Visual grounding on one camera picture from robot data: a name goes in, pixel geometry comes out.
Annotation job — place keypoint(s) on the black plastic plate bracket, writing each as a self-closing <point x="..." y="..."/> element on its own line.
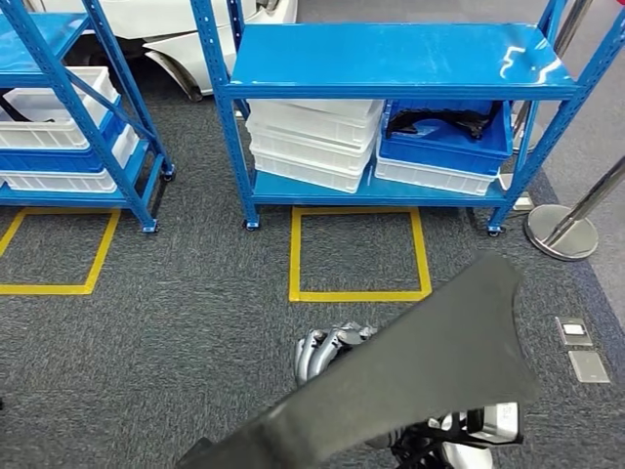
<point x="415" y="369"/>

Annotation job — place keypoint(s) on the black curved car part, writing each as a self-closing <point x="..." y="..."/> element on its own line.
<point x="439" y="120"/>

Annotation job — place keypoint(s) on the white car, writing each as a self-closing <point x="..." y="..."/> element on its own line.
<point x="161" y="16"/>

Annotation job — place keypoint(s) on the steel floor socket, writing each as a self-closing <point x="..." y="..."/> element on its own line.
<point x="588" y="367"/>
<point x="522" y="204"/>

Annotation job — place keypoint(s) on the white plastic bin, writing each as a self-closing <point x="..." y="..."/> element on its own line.
<point x="39" y="136"/>
<point x="59" y="181"/>

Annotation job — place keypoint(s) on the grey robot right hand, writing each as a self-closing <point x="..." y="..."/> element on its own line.
<point x="317" y="349"/>

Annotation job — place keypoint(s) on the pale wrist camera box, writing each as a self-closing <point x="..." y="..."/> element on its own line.
<point x="497" y="421"/>

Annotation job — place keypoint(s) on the blue steel shelf rack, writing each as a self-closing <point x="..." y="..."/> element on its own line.
<point x="390" y="58"/>
<point x="73" y="107"/>

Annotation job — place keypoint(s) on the steel stanchion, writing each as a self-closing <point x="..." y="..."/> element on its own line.
<point x="562" y="233"/>
<point x="571" y="26"/>

